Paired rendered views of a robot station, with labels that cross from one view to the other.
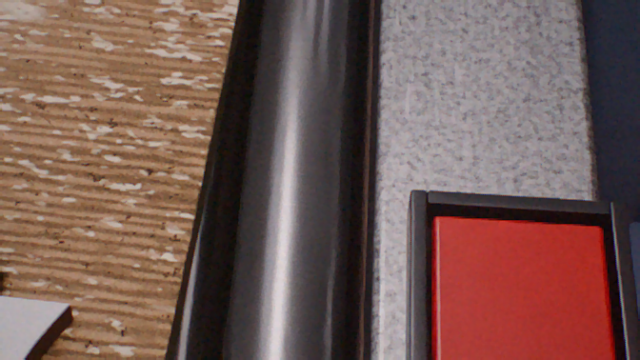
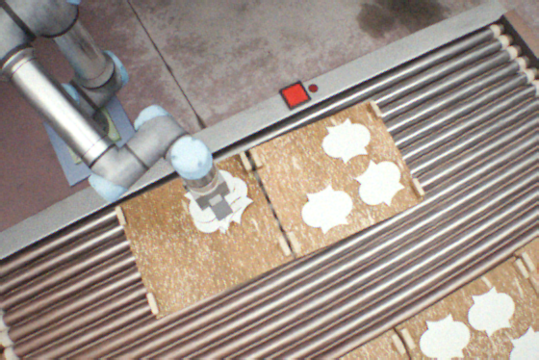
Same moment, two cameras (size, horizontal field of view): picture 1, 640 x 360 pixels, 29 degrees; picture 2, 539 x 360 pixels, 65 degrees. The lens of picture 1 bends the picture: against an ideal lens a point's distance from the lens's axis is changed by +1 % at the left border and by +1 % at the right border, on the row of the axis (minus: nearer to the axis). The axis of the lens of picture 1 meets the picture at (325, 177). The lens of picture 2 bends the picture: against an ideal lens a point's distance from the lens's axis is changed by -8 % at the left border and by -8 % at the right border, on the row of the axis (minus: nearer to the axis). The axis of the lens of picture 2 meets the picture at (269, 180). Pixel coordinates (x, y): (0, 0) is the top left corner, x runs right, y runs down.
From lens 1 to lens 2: 117 cm
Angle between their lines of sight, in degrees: 44
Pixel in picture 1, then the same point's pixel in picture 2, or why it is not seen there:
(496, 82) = (266, 111)
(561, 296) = (293, 90)
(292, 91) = (282, 129)
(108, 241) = (316, 131)
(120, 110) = (299, 140)
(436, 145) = (279, 113)
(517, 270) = (293, 95)
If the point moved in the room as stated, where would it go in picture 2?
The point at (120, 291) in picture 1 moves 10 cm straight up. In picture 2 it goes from (320, 126) to (322, 112)
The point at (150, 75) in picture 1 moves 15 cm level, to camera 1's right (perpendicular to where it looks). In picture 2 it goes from (294, 140) to (270, 99)
